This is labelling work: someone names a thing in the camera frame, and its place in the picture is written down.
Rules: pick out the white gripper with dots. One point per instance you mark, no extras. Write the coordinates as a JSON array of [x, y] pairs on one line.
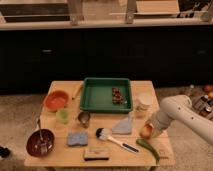
[[154, 127]]

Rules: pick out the orange red apple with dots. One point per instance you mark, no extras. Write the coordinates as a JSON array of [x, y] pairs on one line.
[[146, 131]]

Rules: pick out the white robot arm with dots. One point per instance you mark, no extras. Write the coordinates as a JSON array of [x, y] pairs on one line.
[[179, 108]]

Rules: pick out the green plastic tray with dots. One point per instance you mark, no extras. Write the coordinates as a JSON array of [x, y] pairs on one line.
[[97, 96]]

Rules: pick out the white paper cup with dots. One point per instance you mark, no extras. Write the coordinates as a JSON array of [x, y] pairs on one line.
[[145, 100]]

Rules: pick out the grey folded cloth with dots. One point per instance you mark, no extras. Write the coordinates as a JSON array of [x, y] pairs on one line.
[[123, 127]]

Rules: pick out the dark grapes bunch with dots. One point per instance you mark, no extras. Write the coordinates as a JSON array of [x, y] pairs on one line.
[[117, 97]]

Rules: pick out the white dish brush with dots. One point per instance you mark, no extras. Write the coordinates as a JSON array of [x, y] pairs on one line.
[[106, 135]]

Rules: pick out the wooden block brush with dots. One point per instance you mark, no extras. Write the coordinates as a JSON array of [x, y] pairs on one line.
[[91, 154]]

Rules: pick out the small metal cup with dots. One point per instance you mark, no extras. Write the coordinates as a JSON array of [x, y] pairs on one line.
[[84, 118]]

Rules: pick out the wooden table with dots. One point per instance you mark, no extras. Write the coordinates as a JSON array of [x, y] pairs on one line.
[[64, 156]]

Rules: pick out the blue sponge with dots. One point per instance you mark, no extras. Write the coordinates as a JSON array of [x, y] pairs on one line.
[[77, 139]]

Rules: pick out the yellow banana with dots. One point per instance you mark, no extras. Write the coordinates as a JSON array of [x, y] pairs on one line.
[[76, 90]]

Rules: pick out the light green cup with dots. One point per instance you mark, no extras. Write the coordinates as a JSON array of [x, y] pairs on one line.
[[62, 116]]

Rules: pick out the orange plastic bowl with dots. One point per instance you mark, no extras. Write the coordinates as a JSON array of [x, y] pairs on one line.
[[56, 100]]

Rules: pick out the metal fork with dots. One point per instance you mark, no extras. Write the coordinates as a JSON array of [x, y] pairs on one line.
[[43, 143]]

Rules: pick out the dark red bowl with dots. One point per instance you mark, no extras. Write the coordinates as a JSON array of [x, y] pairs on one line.
[[33, 147]]

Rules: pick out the black object on floor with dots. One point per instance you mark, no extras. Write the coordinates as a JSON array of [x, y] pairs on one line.
[[4, 152]]

